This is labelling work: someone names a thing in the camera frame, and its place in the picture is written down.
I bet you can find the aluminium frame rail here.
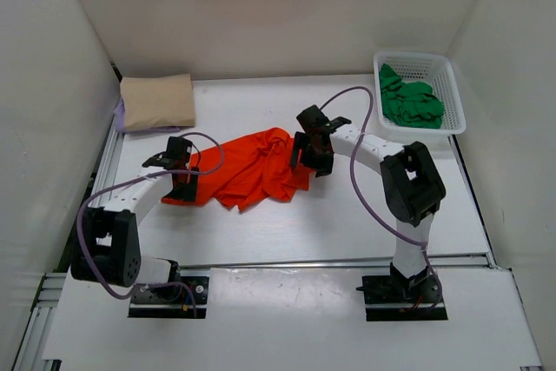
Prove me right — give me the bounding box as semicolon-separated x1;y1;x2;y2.
12;127;544;371

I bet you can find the green t shirt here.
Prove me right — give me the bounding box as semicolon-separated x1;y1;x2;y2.
379;64;445;129

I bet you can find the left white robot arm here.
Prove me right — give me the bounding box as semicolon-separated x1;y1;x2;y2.
70;136;200;288

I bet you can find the orange t shirt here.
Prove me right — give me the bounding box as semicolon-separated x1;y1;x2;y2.
161;126;312;214

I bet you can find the purple t shirt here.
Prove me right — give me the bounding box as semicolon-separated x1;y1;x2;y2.
113;98;180;134

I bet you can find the white plastic basket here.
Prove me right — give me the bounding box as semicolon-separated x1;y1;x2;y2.
374;51;467;138

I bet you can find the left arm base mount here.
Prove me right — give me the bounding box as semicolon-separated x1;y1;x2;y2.
128;270;210;320

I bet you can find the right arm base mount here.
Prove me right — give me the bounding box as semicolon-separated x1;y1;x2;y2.
356;275;448;322

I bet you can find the beige t shirt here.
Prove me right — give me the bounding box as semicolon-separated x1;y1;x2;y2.
120;74;196;132

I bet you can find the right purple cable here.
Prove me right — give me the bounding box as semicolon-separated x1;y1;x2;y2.
319;86;444;311

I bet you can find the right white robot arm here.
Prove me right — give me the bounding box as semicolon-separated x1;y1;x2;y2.
290;105;446;291

